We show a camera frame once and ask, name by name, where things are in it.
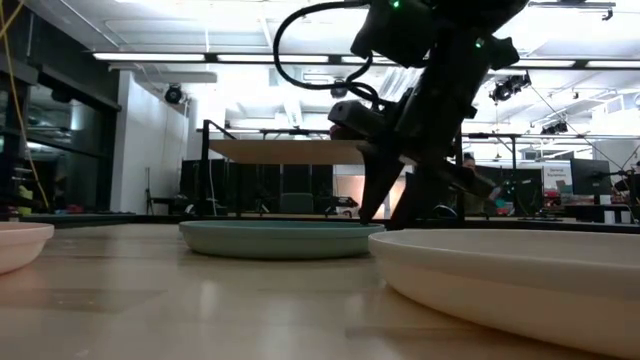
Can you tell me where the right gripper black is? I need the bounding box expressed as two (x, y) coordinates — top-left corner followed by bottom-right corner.
(356, 64), (497, 232)

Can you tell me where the teal plastic plate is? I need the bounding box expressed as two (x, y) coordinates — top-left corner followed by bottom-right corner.
(178, 220), (386, 260)

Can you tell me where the white plastic plate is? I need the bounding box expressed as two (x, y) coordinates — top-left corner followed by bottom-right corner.
(368, 228), (640, 360)
(0, 221), (55, 275)

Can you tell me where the wooden shelf with black legs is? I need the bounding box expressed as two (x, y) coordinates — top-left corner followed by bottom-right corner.
(199, 119), (466, 221)

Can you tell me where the person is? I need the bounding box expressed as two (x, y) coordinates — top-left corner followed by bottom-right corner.
(462, 153), (504, 217)

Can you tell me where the black ceiling spotlight cluster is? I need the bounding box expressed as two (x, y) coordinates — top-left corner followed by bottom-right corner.
(489, 72), (533, 104)

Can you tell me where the long ceiling light bar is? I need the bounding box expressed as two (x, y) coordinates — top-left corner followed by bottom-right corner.
(92, 51), (640, 70)

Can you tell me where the black computer monitor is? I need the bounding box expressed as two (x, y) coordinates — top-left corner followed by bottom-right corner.
(569, 158), (614, 197)

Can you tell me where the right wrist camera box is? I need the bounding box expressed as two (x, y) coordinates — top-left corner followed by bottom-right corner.
(327, 99), (401, 143)

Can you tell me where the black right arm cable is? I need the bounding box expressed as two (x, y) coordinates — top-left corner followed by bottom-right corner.
(272, 0), (384, 109)

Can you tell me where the yellow cable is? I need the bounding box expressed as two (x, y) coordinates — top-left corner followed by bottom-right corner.
(0, 0), (51, 209)

